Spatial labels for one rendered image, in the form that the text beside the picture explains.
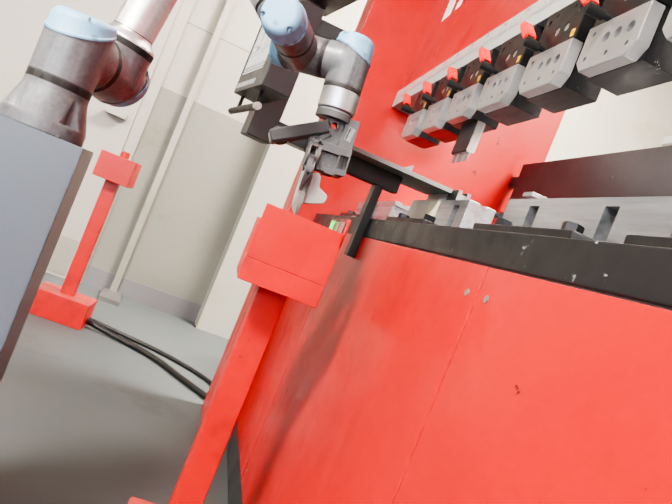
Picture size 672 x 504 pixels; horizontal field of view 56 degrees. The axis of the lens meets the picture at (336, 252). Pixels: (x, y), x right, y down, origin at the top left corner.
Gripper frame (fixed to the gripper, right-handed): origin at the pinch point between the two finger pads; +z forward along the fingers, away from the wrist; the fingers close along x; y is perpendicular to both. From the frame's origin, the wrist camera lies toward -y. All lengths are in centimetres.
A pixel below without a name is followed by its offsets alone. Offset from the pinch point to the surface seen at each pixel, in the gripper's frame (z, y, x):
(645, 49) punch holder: -34, 36, -43
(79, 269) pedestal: 52, -70, 182
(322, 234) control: 3.1, 6.2, -4.8
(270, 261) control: 10.8, -1.6, -4.8
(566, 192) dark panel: -33, 86, 64
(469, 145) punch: -26.6, 35.6, 17.0
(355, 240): 2.0, 17.4, 19.7
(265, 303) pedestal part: 19.5, 0.5, 2.2
